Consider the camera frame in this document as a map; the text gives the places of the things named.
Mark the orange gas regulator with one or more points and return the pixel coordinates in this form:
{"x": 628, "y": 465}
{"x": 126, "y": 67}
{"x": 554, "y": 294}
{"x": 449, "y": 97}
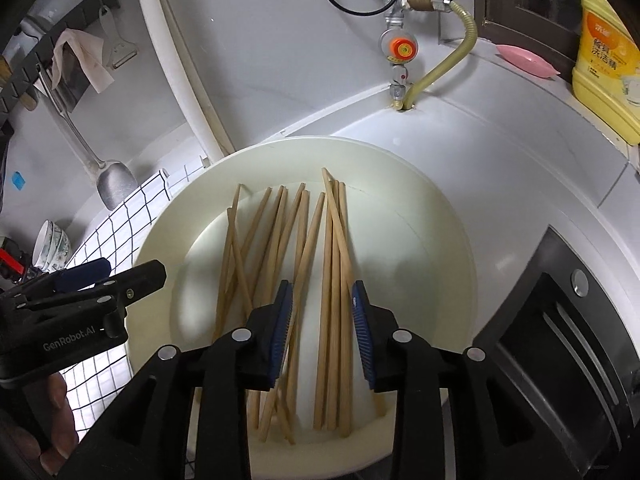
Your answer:
{"x": 402, "y": 49}

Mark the white blue-patterned bowl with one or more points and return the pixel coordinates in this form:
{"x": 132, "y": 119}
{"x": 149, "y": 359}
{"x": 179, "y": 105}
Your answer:
{"x": 67, "y": 256}
{"x": 59, "y": 246}
{"x": 42, "y": 242}

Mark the white plastic basin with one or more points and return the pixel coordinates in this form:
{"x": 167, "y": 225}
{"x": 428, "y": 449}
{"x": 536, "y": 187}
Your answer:
{"x": 425, "y": 260}

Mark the pink soap dish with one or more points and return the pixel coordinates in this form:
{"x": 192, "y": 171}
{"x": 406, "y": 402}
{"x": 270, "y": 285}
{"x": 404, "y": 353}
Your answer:
{"x": 525, "y": 60}

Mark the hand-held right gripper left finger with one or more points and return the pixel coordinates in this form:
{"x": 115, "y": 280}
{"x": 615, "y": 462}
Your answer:
{"x": 280, "y": 335}

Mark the metal peeler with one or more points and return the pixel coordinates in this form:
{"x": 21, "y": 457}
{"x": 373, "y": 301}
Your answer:
{"x": 122, "y": 52}

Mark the dark sauce bottle red cap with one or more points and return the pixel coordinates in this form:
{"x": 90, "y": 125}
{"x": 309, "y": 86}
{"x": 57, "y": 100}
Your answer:
{"x": 10, "y": 260}

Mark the blue wall hook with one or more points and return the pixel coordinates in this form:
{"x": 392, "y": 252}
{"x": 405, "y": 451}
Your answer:
{"x": 18, "y": 181}

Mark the white cutting board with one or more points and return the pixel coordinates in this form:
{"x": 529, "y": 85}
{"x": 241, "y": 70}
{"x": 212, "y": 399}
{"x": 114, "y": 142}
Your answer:
{"x": 165, "y": 35}

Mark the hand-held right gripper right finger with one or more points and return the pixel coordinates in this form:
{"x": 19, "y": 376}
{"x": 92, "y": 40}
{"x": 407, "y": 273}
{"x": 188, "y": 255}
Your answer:
{"x": 362, "y": 335}

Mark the person's left hand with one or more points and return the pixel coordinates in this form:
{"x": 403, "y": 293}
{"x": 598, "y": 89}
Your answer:
{"x": 59, "y": 395}

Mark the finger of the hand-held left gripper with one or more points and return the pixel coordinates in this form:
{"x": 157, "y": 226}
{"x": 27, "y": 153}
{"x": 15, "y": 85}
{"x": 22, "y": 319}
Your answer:
{"x": 140, "y": 277}
{"x": 82, "y": 274}

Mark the metal spatula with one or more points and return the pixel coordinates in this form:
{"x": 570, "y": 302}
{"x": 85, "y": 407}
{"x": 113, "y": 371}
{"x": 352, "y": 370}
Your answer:
{"x": 117, "y": 185}

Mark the black wall hook rack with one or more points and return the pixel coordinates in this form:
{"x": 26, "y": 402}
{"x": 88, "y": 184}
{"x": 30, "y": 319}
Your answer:
{"x": 75, "y": 15}

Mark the pile of wooden chopsticks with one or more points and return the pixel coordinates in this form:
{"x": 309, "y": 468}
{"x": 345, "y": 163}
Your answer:
{"x": 332, "y": 240}

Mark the black gas stove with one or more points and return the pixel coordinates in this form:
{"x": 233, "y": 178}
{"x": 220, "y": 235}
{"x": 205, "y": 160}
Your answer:
{"x": 575, "y": 360}

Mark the beige hanging rag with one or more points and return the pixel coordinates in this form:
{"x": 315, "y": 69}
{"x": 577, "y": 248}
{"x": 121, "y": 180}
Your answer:
{"x": 82, "y": 42}

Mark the dark window frame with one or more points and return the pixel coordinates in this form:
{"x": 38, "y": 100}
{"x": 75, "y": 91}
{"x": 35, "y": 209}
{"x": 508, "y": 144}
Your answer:
{"x": 500, "y": 0}

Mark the white checked cloth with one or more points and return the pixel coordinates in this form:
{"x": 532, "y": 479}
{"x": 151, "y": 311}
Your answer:
{"x": 107, "y": 240}

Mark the yellow dish soap bottle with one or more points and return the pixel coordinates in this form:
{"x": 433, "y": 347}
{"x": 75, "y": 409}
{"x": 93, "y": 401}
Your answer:
{"x": 605, "y": 60}

